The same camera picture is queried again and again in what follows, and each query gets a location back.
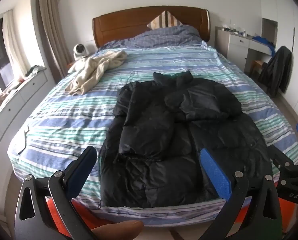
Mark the black puffer jacket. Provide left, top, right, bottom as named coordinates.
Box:
left=99, top=72, right=269, bottom=209

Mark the person's thumb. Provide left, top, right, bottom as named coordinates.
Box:
left=92, top=220, right=144, bottom=240

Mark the orange rug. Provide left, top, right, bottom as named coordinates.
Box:
left=46, top=197, right=113, bottom=238

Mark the dark jacket on chair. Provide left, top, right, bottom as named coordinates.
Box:
left=258, top=46, right=292, bottom=98

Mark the wooden chair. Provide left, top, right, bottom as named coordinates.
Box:
left=249, top=60, right=265, bottom=77

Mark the white window cabinet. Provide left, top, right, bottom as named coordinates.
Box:
left=0, top=69, right=55, bottom=177

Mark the blue cloth on desk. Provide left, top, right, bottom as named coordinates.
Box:
left=252, top=36, right=276, bottom=56

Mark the striped bed duvet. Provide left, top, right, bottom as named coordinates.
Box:
left=8, top=42, right=298, bottom=227

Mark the white desk with drawers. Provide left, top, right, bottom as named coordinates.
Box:
left=215, top=27, right=271, bottom=73

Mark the blue checked pillow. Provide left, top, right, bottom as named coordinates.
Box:
left=98, top=25, right=203, bottom=51

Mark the cream fleece garment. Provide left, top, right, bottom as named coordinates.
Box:
left=65, top=50, right=127, bottom=95

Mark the brown striped cushion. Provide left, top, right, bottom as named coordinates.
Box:
left=147, top=10, right=182, bottom=30

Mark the beige curtain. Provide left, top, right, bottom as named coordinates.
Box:
left=38, top=0, right=72, bottom=82

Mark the wooden headboard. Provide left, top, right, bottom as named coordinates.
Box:
left=92, top=6, right=211, bottom=48

